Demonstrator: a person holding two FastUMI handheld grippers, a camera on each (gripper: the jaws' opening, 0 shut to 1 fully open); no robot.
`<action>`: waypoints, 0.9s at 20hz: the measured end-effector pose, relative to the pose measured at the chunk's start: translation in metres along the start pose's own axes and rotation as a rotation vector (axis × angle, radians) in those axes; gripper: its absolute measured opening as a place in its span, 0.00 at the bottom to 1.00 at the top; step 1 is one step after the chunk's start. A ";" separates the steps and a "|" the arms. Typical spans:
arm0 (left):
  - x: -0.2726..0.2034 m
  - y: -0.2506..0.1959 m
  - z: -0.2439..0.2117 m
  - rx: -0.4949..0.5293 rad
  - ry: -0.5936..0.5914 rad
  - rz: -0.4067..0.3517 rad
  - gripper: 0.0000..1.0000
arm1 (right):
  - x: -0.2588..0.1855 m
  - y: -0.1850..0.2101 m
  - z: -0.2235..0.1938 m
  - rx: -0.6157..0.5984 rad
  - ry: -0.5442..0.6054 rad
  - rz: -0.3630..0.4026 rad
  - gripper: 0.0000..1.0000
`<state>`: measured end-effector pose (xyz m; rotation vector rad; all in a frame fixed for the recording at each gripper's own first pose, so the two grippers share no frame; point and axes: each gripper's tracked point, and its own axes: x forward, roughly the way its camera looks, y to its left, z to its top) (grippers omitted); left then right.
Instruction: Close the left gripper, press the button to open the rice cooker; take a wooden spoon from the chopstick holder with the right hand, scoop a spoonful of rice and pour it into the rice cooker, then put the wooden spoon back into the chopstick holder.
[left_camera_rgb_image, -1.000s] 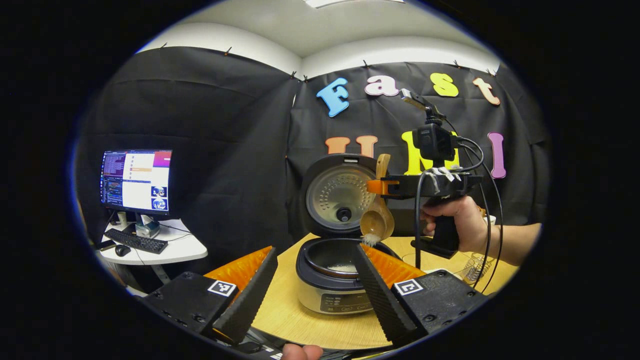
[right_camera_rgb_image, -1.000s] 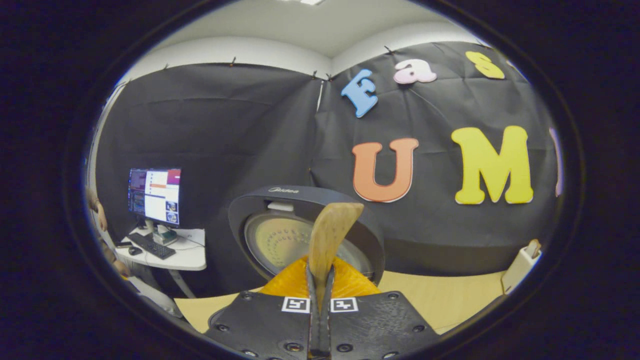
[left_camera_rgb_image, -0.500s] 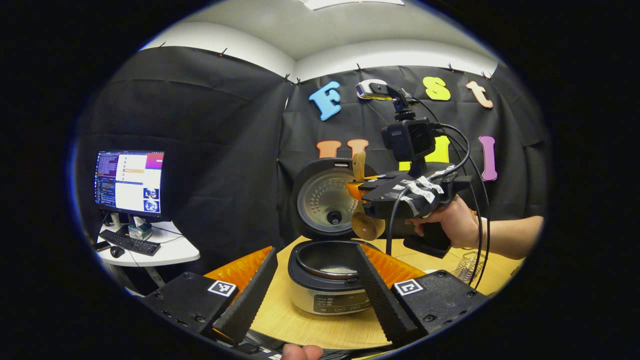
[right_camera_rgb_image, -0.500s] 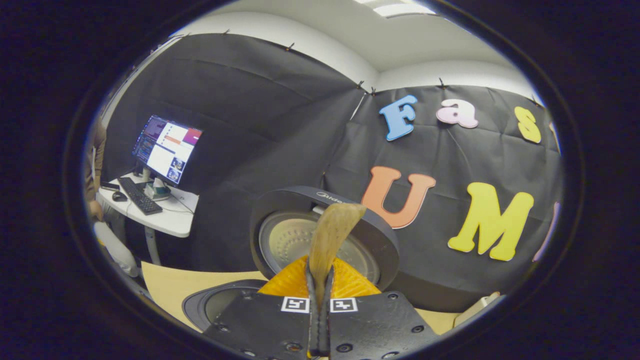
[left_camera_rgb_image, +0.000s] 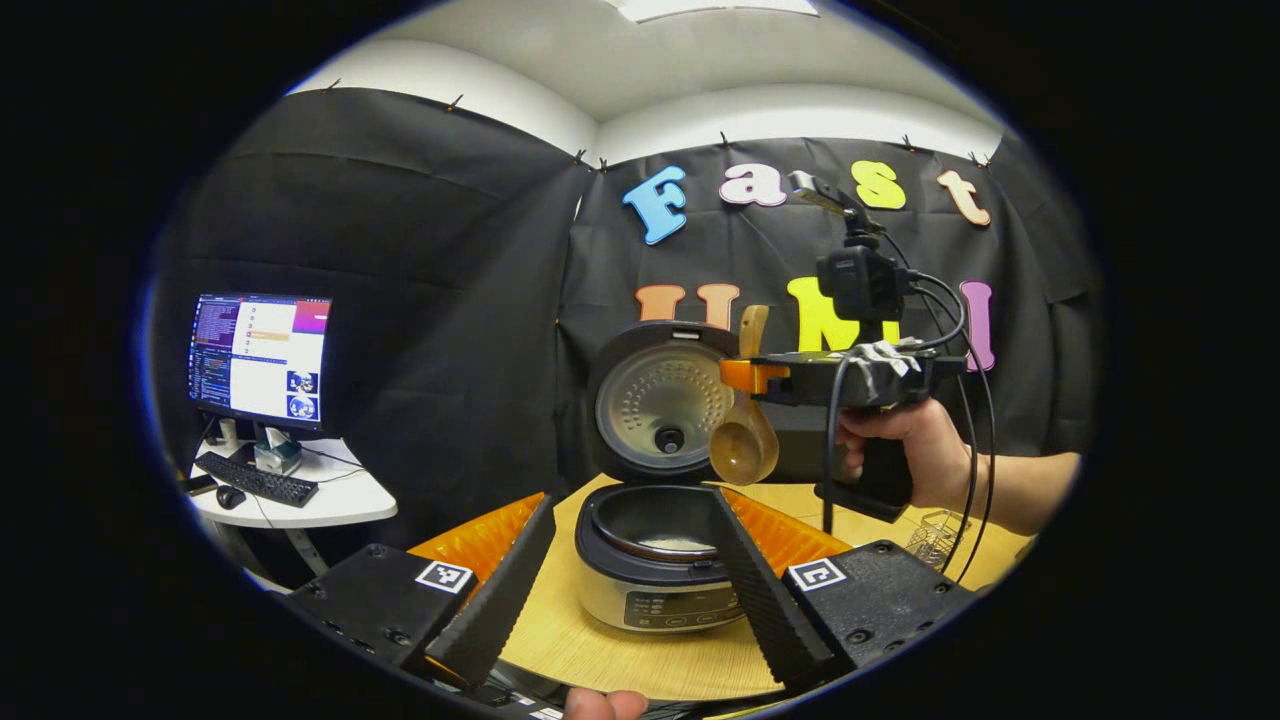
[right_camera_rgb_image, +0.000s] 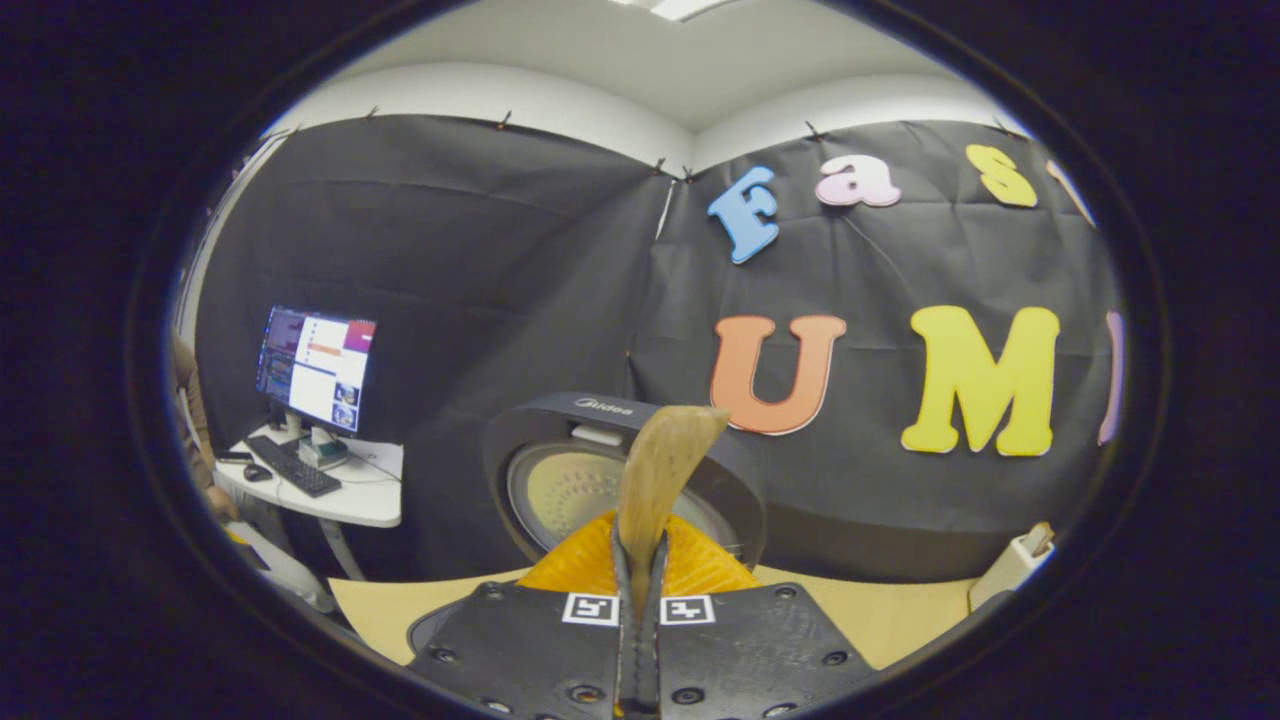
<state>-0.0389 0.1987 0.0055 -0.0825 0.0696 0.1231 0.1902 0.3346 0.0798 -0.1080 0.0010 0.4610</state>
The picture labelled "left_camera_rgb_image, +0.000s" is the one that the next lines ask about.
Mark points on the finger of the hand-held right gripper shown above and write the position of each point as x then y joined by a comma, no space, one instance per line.
745,375

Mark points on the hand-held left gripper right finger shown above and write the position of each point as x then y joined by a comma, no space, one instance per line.
760,595

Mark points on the black silver rice cooker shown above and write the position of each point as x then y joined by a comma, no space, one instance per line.
650,600

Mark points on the small teal box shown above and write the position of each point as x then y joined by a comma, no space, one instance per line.
277,458

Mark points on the white side table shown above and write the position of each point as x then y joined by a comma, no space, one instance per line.
350,495

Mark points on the black keyboard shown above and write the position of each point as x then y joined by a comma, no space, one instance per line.
255,480

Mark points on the white rice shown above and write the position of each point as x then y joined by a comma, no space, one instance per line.
680,546

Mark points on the wooden spoon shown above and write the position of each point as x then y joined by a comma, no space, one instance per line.
742,455

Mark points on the black computer mouse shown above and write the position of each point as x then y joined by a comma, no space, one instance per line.
230,497

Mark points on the computer monitor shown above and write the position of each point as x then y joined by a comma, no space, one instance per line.
260,355

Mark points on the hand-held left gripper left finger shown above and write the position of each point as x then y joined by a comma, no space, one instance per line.
500,600

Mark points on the ceiling light panel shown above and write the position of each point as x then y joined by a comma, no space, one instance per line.
710,8

